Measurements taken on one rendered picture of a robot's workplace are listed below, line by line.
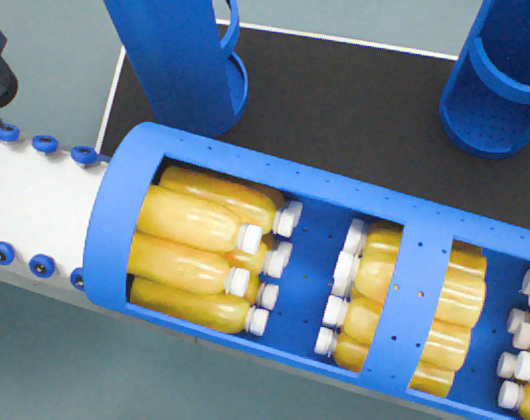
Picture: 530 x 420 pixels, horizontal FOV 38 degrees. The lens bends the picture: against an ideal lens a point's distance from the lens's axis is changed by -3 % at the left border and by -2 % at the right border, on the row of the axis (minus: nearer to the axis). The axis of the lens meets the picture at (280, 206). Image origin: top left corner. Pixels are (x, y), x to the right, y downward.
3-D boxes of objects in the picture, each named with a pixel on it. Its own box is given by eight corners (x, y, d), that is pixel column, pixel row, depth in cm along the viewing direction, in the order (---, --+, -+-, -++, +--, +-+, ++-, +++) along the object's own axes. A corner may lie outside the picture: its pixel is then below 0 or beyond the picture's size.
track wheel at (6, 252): (13, 255, 126) (19, 248, 128) (-10, 242, 126) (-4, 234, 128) (7, 271, 129) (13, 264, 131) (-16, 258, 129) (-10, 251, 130)
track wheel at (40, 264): (22, 268, 128) (28, 260, 129) (43, 284, 129) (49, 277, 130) (34, 255, 125) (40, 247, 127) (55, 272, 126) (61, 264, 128)
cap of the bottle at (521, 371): (532, 380, 105) (519, 376, 105) (524, 381, 109) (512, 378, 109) (538, 353, 106) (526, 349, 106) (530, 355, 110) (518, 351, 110)
